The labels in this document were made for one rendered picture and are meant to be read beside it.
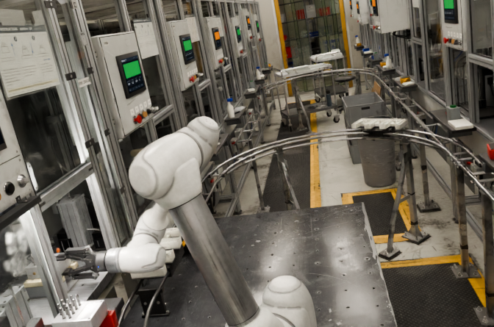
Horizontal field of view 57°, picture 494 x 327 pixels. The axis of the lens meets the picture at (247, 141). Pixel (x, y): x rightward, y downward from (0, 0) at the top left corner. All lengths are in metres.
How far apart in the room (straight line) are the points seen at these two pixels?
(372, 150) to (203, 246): 3.29
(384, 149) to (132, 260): 3.12
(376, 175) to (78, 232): 3.06
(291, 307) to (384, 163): 3.13
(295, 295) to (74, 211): 1.05
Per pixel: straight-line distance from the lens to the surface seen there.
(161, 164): 1.15
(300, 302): 1.46
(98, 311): 1.51
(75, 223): 2.10
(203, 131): 1.29
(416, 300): 2.99
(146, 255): 1.68
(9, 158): 1.48
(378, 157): 4.41
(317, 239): 2.27
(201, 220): 1.23
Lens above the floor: 1.76
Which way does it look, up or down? 15 degrees down
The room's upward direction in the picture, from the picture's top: 11 degrees counter-clockwise
